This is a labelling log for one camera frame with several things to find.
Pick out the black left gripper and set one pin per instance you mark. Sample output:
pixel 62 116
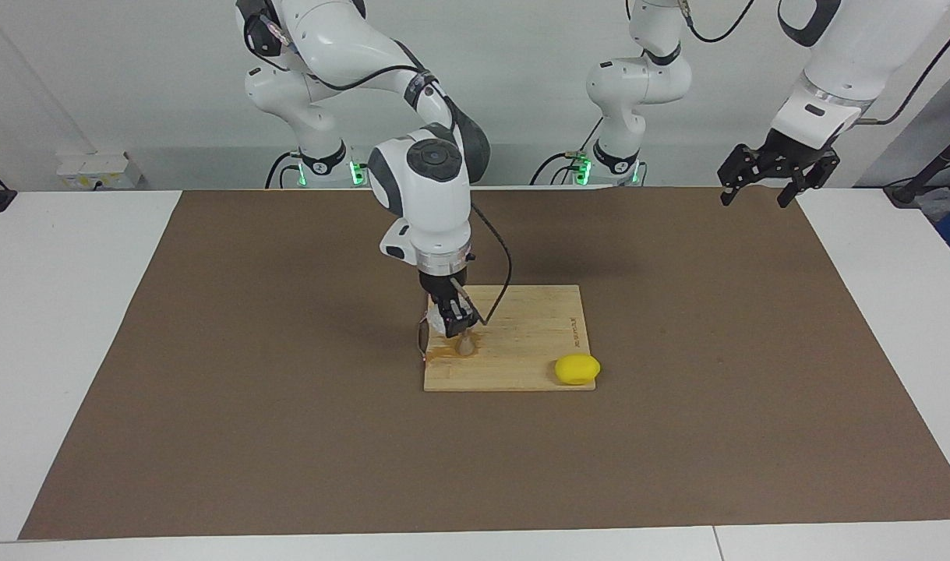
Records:
pixel 786 156

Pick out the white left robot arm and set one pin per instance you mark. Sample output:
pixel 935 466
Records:
pixel 638 86

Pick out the small clear glass cup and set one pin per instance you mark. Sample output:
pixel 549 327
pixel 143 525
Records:
pixel 437 327

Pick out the brown table mat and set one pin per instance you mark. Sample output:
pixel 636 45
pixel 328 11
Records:
pixel 474 467

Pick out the steel double jigger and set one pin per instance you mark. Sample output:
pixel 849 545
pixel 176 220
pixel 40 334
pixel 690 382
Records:
pixel 467 347

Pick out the black stand pole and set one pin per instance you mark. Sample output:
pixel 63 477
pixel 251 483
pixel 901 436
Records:
pixel 934 164

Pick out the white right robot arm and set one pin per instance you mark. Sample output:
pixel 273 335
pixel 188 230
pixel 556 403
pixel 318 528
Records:
pixel 428 202

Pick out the yellow lemon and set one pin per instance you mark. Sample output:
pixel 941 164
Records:
pixel 577 369

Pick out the white wall socket box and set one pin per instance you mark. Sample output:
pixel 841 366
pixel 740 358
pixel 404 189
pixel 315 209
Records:
pixel 93 167

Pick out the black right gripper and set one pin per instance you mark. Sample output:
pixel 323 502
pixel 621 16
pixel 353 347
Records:
pixel 443 287

